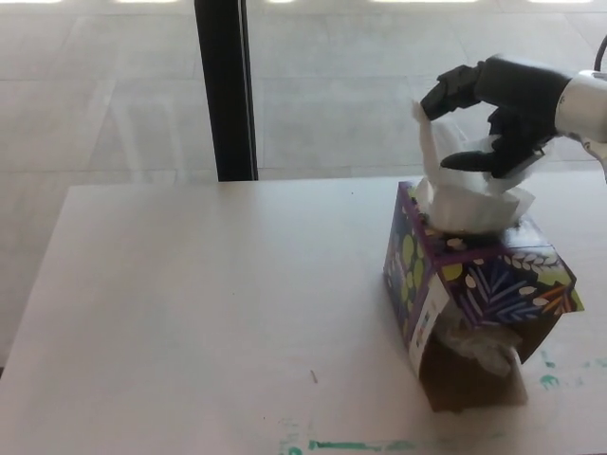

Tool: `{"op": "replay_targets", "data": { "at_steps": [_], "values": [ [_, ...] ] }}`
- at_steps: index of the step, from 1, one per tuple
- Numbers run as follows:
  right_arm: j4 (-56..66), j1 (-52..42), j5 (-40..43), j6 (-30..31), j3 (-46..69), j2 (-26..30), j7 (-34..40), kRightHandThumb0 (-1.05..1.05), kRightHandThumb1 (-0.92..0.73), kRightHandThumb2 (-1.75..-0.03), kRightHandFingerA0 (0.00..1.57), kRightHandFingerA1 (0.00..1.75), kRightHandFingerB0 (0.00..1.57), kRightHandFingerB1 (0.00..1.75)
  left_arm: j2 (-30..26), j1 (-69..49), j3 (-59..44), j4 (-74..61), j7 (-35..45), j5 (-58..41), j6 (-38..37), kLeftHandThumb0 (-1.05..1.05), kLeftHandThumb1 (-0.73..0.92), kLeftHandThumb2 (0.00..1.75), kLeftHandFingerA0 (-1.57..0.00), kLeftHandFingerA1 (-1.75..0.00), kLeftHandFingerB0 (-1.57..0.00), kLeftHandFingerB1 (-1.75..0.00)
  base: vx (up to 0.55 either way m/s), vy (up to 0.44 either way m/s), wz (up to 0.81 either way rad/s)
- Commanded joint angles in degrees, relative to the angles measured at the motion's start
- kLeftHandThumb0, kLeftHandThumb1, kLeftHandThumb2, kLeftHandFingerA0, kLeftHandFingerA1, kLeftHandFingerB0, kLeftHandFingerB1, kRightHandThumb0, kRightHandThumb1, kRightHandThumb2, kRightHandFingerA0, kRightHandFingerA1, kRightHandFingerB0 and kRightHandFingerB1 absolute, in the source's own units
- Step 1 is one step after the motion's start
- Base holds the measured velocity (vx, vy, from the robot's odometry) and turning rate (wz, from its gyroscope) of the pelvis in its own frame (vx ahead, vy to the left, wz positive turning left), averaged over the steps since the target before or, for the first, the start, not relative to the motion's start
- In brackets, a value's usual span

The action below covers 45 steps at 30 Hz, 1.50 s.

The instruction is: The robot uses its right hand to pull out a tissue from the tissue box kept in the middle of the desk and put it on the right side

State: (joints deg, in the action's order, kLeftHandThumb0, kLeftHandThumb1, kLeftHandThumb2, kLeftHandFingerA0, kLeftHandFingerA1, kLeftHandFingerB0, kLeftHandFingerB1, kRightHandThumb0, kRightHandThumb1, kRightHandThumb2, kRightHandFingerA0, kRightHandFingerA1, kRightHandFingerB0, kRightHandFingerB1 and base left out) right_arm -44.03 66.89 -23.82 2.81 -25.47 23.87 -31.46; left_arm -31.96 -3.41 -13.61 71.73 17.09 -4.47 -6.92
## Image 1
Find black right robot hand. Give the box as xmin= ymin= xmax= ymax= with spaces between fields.
xmin=419 ymin=54 xmax=578 ymax=179

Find tall white pulled tissue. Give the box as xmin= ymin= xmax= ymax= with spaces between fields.
xmin=410 ymin=100 xmax=556 ymax=191

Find white tissue in box opening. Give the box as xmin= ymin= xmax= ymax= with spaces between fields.
xmin=414 ymin=175 xmax=536 ymax=234

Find purple floral cardboard tissue box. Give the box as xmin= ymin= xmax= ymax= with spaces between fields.
xmin=381 ymin=181 xmax=585 ymax=413

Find crumpled white tissues in torn side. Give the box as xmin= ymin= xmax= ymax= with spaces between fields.
xmin=438 ymin=326 xmax=521 ymax=380

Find black window frame post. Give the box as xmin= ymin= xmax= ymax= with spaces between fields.
xmin=193 ymin=0 xmax=260 ymax=183

